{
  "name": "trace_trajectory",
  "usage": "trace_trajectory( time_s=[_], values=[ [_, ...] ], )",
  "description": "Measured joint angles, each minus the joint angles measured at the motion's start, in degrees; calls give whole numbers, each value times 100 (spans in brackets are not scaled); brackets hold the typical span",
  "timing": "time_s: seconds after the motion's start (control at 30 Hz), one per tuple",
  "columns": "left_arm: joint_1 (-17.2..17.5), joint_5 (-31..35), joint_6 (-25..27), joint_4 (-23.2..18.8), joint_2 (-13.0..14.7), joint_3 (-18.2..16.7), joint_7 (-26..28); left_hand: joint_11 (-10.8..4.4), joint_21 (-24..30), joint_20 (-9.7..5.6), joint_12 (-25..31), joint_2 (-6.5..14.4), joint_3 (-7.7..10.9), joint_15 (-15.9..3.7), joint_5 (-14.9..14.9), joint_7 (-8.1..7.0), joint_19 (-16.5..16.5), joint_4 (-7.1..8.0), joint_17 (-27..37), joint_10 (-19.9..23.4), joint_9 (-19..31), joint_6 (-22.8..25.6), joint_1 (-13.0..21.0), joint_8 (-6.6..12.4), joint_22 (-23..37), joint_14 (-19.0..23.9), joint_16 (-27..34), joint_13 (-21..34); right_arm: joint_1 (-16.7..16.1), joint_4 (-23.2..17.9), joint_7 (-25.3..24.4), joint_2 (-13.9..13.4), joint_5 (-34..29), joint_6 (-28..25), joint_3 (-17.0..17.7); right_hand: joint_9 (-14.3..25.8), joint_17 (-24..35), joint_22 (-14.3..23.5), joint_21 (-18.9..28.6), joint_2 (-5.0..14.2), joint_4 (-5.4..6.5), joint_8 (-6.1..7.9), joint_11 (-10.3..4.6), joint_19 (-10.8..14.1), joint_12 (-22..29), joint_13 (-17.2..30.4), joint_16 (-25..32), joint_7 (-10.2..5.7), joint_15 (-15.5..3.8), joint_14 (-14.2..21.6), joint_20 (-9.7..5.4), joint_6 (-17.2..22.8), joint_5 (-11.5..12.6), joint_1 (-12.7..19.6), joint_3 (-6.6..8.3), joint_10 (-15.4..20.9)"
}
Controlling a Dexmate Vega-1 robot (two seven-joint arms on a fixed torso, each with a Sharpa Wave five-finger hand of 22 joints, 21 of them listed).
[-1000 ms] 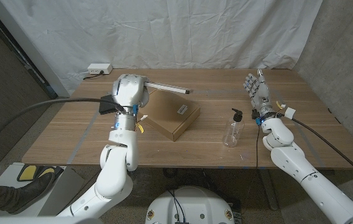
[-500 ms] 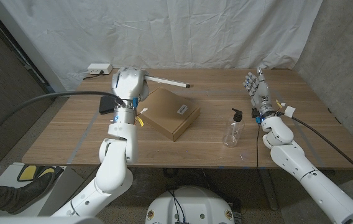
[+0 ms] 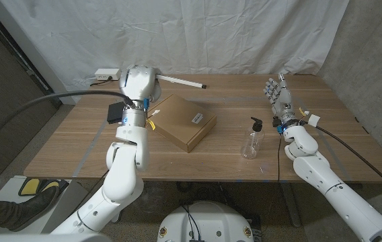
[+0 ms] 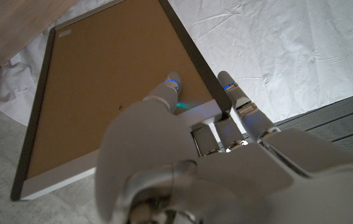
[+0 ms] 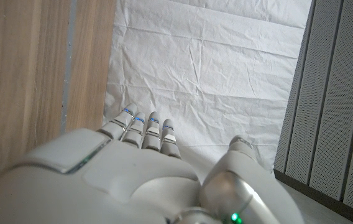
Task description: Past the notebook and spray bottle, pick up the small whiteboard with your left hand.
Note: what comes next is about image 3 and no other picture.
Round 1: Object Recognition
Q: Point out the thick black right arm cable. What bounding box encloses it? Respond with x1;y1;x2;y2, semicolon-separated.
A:
300;114;382;199

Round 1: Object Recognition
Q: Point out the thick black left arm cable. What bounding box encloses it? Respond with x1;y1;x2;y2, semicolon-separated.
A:
0;89;135;145

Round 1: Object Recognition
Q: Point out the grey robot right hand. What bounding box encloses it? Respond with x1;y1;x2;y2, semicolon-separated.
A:
262;73;296;127

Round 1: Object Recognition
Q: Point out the person's dark leg and shoe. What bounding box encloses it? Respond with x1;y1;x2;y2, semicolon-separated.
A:
0;186;61;233

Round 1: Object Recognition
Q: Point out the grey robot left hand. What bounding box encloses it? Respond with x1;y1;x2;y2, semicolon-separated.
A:
118;65;162;104

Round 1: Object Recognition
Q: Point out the white floor platform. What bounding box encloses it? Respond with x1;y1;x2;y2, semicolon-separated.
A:
0;175;91;235

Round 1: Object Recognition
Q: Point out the black power strip cord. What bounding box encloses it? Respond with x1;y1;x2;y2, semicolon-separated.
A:
89;76;113;87

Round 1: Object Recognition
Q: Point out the flat brown cardboard box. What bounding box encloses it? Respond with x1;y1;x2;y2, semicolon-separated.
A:
146;93;218;154

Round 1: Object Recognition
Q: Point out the yellow and black foot pedal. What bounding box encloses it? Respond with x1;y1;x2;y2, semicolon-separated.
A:
17;177;69;198

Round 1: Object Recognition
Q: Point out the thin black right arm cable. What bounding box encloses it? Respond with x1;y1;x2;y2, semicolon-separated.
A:
276;134;282;184

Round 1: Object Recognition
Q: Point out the black flat box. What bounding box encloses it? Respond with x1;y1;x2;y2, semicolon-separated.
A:
106;100;126;124

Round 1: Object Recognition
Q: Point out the white power strip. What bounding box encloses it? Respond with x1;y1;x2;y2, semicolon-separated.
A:
94;68;122;81

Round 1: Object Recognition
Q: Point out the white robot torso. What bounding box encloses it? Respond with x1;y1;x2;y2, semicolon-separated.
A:
157;200;255;242

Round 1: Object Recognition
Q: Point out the small black-framed whiteboard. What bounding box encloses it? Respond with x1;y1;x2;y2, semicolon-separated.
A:
155;73;208;90

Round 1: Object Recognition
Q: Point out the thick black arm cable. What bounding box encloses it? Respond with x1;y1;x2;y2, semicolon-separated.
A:
0;89;135;145
300;114;382;199

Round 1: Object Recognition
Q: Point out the white backdrop cloth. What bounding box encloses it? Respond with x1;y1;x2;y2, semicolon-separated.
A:
0;0;350;105

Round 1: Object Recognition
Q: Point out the clear spray bottle black pump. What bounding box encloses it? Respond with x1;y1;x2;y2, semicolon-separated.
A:
240;116;265;160

